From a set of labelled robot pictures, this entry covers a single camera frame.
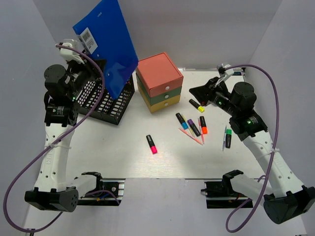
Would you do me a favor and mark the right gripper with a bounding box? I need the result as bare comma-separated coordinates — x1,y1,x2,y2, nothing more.
189,77,239,117

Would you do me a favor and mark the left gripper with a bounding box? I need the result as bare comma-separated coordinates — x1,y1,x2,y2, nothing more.
66,54,107,99

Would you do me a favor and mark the purple highlighter marker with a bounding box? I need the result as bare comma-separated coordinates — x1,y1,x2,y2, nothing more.
188,119,201,137

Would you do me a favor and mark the orange highlighter marker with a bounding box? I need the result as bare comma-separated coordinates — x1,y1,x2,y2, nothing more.
199,116,208,134

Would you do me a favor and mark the salmon top drawer box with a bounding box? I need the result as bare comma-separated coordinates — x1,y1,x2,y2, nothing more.
136,52,184,97

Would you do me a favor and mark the blue plastic folder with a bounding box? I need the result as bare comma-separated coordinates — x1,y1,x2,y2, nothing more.
73,0,138,99

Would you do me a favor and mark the pink highlighter marker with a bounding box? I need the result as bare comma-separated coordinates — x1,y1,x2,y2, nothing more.
146,135,158,154

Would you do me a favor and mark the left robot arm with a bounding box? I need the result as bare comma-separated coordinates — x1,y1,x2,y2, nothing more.
25,60,104,212

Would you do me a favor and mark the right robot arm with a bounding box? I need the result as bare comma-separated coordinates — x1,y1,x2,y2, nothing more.
189,77,315,224

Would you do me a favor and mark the yellow highlighter marker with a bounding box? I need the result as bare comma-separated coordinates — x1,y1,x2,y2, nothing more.
189,99,205,113

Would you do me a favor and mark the black mesh file holder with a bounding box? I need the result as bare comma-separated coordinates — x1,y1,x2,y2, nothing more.
66,59,136,126

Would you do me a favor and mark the yellow thin pen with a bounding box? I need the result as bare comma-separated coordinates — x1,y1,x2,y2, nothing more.
185,120,195,137

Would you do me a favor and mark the yellow bottom drawer box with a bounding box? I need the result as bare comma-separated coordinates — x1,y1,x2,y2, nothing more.
138,88,181,113

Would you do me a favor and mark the blue highlighter marker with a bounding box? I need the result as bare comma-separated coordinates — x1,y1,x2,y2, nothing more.
175,113,189,130

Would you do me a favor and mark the orange thin pen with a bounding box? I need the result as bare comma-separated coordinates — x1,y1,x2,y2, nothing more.
178,128,203,145

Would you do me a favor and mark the pink thin pen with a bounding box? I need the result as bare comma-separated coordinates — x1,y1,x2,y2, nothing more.
198,118,205,145

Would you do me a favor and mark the green highlighter marker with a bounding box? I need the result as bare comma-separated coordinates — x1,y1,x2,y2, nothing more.
225,129,232,148

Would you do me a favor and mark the blue thin pen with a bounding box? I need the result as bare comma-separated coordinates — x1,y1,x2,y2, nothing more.
222,125,227,151

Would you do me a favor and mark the green middle drawer box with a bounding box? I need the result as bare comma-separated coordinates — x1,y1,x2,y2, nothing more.
137,78,182,106

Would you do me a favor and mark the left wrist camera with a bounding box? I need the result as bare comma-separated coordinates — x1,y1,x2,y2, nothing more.
59,39,85,64

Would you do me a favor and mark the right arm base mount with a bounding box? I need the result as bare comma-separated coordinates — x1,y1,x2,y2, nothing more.
200,179,248,209

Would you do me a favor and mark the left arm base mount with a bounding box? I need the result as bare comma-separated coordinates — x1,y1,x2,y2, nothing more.
78,179,125,207

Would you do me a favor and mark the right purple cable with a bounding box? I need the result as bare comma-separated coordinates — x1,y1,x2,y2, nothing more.
216,64,281,234

